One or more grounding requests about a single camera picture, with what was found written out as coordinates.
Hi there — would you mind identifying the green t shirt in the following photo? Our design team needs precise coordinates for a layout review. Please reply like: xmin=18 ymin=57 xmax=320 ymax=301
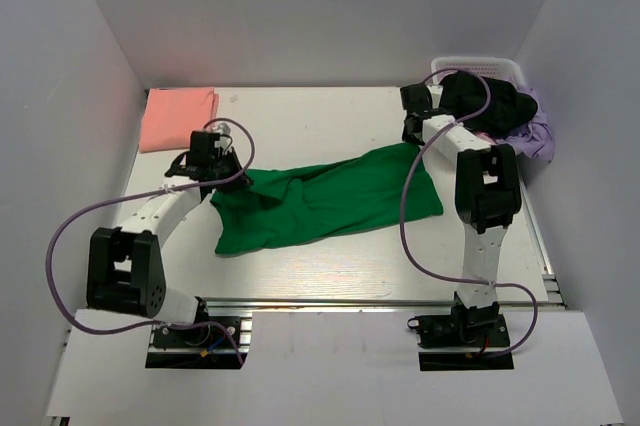
xmin=211 ymin=143 xmax=444 ymax=256

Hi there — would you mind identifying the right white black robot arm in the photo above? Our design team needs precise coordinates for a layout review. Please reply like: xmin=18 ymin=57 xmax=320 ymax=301
xmin=399 ymin=83 xmax=522 ymax=345

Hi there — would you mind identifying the white plastic laundry basket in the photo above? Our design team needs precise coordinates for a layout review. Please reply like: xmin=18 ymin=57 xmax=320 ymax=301
xmin=430 ymin=56 xmax=526 ymax=157

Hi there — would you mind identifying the folded pink t shirt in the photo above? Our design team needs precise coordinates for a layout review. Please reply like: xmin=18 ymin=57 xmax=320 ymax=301
xmin=138 ymin=87 xmax=219 ymax=153

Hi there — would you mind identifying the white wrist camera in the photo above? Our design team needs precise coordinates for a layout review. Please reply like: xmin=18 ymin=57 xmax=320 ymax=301
xmin=428 ymin=85 xmax=442 ymax=107
xmin=211 ymin=122 xmax=231 ymax=136

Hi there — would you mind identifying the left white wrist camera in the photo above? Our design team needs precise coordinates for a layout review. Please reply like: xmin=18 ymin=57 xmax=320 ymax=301
xmin=211 ymin=122 xmax=231 ymax=136

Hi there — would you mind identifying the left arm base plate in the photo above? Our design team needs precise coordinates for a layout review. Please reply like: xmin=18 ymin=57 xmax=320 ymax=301
xmin=150 ymin=315 xmax=250 ymax=351

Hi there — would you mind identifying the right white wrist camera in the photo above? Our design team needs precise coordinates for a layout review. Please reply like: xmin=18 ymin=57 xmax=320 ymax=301
xmin=428 ymin=85 xmax=442 ymax=107

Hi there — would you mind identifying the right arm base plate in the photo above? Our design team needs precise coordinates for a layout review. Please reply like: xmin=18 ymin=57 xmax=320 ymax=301
xmin=407 ymin=314 xmax=511 ymax=349

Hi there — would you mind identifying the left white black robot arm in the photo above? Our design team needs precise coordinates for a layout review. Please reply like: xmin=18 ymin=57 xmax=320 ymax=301
xmin=86 ymin=123 xmax=251 ymax=345

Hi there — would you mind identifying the black garment in basket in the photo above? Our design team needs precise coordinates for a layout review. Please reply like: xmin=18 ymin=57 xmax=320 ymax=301
xmin=439 ymin=72 xmax=538 ymax=139

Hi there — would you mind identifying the lilac garment in basket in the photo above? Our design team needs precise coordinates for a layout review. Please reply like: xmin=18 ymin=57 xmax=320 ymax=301
xmin=503 ymin=87 xmax=555 ymax=163

